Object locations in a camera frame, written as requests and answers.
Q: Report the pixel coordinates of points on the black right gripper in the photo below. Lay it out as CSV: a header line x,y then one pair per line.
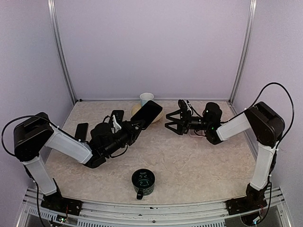
x,y
186,119

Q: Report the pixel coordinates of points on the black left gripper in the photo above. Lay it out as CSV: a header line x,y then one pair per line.
x,y
133,133

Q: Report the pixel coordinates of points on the pink phone case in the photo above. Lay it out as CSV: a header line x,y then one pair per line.
x,y
194,134

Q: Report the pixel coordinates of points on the purple-edged smartphone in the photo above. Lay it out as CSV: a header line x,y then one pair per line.
x,y
81,131

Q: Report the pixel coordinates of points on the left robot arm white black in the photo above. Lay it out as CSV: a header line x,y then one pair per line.
x,y
38,131

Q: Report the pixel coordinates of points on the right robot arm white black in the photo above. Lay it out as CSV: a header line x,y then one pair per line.
x,y
268,128

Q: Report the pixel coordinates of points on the beige plate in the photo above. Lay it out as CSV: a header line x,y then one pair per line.
x,y
137,107

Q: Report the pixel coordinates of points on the light blue mug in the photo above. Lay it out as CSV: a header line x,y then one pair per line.
x,y
145,97

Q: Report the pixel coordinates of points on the black mug with green print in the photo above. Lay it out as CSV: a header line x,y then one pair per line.
x,y
143,181

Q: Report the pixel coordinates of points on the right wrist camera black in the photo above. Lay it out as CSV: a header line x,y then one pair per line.
x,y
184,106

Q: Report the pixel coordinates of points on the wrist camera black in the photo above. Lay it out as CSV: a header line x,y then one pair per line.
x,y
116,125
184,106

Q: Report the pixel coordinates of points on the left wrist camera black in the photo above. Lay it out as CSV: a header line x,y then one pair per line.
x,y
116,125

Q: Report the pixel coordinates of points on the aluminium front rail frame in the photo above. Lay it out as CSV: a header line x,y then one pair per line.
x,y
106,214

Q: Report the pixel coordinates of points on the right aluminium corner post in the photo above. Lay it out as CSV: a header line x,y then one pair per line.
x,y
245,50

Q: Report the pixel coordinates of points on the aluminium corner post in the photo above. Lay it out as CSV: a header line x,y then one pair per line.
x,y
245,50
60,51

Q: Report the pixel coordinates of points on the left aluminium corner post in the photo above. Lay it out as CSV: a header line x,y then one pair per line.
x,y
60,51

